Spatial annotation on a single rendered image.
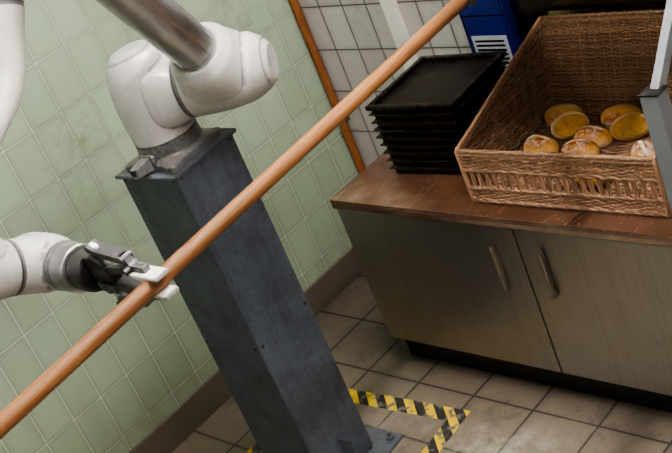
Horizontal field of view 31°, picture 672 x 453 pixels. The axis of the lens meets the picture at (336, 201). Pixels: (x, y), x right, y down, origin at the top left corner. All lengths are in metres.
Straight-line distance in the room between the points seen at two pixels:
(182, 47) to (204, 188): 0.41
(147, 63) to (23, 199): 0.73
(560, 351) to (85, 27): 1.53
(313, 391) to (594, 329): 0.72
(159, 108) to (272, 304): 0.58
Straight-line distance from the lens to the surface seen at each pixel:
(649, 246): 2.73
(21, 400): 1.89
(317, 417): 3.15
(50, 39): 3.35
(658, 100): 2.41
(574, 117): 3.13
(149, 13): 2.43
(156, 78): 2.73
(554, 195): 2.87
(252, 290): 2.93
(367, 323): 3.84
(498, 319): 3.19
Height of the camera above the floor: 2.00
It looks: 25 degrees down
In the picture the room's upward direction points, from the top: 23 degrees counter-clockwise
